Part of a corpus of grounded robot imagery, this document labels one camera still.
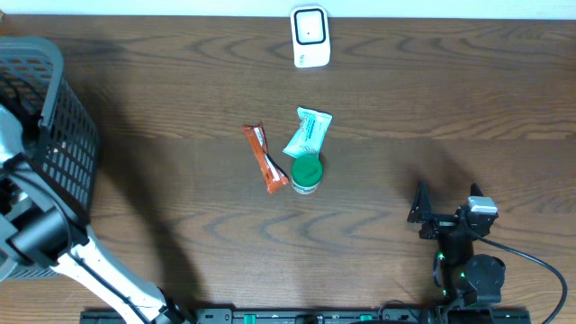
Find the grey plastic mesh basket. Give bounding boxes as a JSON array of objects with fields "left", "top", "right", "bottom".
[{"left": 1, "top": 37, "right": 100, "bottom": 281}]

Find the green lid jar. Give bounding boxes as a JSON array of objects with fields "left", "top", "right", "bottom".
[{"left": 291, "top": 155, "right": 323, "bottom": 194}]

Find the orange snack bar wrapper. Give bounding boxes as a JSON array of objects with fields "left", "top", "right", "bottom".
[{"left": 242, "top": 122, "right": 289, "bottom": 194}]

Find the white barcode scanner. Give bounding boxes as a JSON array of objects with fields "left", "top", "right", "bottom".
[{"left": 290, "top": 5, "right": 331, "bottom": 68}]

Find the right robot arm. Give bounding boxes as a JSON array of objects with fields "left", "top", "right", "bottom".
[{"left": 407, "top": 181, "right": 506, "bottom": 323}]

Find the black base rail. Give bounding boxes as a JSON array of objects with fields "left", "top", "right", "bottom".
[{"left": 79, "top": 307, "right": 532, "bottom": 324}]

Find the teal tissue pack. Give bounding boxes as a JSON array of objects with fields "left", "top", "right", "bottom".
[{"left": 283, "top": 107, "right": 333, "bottom": 158}]

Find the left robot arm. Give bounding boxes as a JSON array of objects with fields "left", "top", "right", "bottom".
[{"left": 1, "top": 102, "right": 194, "bottom": 323}]

